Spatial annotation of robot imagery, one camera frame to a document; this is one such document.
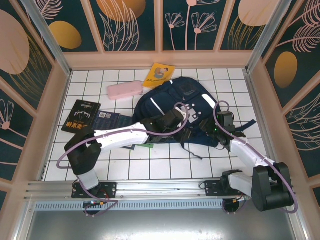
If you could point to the navy blue backpack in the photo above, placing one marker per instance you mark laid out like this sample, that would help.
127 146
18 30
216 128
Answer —
175 92

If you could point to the aluminium side rail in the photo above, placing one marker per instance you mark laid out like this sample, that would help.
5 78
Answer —
43 172
253 95

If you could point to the aluminium frame post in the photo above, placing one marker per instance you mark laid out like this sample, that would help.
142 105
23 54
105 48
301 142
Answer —
271 25
42 25

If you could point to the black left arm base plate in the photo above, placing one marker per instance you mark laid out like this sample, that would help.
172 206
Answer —
110 188

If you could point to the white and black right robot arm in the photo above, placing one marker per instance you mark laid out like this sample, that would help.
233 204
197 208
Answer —
246 155

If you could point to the black book with gold title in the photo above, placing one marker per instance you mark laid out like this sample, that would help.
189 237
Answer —
80 115

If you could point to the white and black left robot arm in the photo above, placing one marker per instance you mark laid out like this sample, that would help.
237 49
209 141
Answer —
120 136

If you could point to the aluminium mounting rail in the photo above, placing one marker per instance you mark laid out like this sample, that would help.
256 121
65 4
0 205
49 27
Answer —
160 187

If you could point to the small circuit board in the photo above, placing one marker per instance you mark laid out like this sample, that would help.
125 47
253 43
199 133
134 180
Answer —
93 203

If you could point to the dark blue book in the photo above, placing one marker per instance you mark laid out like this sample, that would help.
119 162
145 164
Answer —
125 122
105 122

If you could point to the yellow paperback book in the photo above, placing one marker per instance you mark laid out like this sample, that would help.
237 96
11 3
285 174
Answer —
157 75

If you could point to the grey metal sheet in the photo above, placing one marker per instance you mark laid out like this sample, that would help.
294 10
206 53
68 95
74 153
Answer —
160 225

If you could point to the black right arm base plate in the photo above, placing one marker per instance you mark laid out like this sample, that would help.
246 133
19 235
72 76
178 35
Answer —
212 188

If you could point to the pink pencil case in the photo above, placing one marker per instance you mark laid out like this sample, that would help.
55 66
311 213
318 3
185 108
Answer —
123 90

